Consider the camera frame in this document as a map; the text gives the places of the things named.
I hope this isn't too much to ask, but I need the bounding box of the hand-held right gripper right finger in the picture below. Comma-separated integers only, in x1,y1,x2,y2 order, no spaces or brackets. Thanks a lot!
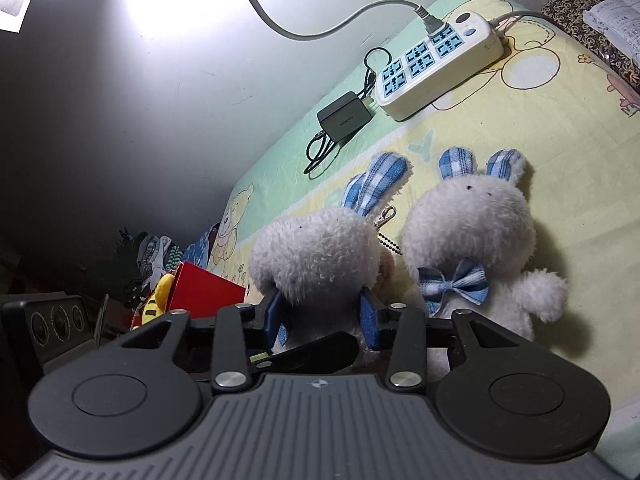
360,287,522,391

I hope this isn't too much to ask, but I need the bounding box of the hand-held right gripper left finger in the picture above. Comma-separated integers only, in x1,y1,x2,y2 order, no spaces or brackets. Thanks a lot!
119,292,287,395

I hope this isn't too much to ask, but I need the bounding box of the white plush rabbit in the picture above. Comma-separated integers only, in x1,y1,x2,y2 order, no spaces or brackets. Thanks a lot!
248,152,412,361

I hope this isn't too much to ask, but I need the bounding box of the red cardboard box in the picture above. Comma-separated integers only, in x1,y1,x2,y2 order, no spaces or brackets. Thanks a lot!
131,261,250,332

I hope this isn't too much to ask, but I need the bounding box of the white plush rabbit bow tie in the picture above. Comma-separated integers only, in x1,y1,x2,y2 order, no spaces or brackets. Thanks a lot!
401,146,570,378

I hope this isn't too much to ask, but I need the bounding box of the blue patterned cloth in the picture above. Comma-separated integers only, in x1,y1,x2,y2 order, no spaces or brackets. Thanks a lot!
184,231,217,267

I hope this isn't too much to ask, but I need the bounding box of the yellow plush tiger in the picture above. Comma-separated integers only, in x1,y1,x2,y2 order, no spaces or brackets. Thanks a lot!
141,273,176,326

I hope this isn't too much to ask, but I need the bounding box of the pile of patterned clothes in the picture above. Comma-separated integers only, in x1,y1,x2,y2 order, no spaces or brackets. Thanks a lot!
117,227,187,311

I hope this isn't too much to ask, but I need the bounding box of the black charger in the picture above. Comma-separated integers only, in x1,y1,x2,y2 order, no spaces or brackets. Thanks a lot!
317,92,376,137

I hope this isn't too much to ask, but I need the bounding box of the white power strip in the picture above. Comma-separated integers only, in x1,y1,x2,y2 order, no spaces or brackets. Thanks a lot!
375,10,506,122

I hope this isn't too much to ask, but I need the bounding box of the printed baby blanket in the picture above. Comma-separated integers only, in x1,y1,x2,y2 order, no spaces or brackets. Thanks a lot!
207,0,640,461

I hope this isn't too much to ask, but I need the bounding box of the brown patterned cloth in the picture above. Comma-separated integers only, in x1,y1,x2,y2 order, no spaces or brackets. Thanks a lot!
541,0,640,111

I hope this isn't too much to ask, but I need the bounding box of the white paper notebook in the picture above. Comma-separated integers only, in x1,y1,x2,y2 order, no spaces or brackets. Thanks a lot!
582,0,640,61

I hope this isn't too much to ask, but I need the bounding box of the metal keychain clasp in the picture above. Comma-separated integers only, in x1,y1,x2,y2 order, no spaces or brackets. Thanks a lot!
372,205,404,262

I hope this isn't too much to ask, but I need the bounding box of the black charger cable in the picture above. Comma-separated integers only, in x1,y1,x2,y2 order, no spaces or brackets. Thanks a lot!
306,46,396,178

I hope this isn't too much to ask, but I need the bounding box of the grey plug cable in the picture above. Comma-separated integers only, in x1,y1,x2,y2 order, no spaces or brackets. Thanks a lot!
223,0,447,41

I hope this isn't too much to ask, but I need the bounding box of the power strip cord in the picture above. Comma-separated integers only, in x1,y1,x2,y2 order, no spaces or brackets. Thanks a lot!
487,9,546,30

